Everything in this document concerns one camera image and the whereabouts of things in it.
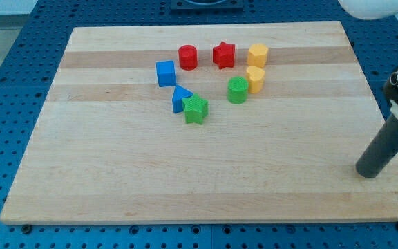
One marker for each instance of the yellow heart block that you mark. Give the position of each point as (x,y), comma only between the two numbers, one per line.
(256,77)

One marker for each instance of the green cylinder block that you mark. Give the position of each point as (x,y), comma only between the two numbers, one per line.
(237,90)

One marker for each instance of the wooden board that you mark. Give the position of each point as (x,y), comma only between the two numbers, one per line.
(107,147)

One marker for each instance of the yellow hexagon block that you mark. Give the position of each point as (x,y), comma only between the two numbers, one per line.
(257,55)

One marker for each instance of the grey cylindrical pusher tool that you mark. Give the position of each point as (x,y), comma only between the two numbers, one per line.
(380,151)

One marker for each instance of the blue triangle block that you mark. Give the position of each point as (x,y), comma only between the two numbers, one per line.
(179,94)

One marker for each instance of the red cylinder block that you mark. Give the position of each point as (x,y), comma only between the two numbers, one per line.
(188,57)

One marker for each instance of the green star block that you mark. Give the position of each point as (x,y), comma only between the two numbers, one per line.
(195,109)

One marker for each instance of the red star block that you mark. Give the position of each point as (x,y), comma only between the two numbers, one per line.
(224,55)

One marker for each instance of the blue cube block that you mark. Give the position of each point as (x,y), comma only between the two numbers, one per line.
(166,74)

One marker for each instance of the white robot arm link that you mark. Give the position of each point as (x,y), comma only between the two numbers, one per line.
(370,9)

